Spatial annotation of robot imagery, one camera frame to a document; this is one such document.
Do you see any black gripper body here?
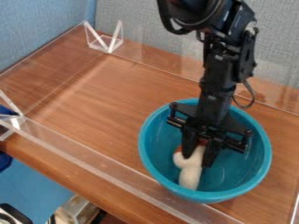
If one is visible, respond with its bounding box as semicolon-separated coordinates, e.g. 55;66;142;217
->
167;87;251;153

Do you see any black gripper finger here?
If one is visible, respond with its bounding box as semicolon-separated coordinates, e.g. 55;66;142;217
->
202;138;223;168
182;129;199;159

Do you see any white and orange toy mushroom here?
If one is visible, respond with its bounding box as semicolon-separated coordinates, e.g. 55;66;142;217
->
172;142;206;190

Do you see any blue plastic bowl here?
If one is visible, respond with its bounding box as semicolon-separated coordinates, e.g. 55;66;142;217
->
138;97;274;205

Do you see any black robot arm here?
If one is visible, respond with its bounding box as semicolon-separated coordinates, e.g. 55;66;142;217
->
156;0;259;167

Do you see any clear acrylic back barrier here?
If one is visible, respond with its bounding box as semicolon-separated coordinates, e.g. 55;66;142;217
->
92;25;299;116

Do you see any clear acrylic barrier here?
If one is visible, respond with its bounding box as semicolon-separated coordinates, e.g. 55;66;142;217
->
6;117;243;224
92;25;299;116

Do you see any clear acrylic front barrier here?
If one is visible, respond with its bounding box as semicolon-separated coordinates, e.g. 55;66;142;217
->
6;117;243;224

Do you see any grey metal box below table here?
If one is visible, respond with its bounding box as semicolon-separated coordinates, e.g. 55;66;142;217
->
46;195;99;224

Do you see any blue object at left edge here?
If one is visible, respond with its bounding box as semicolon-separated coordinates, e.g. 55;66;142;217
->
0;104;19;172

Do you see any black and white device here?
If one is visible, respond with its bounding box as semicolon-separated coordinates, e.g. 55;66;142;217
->
0;203;34;224

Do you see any black cable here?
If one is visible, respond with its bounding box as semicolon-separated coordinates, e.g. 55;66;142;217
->
231;80;258;109

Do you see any clear acrylic corner bracket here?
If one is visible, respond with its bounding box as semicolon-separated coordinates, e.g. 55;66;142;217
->
83;21;124;54

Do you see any clear acrylic left bracket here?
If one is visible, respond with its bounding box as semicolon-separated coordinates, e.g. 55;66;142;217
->
0;90;24;138

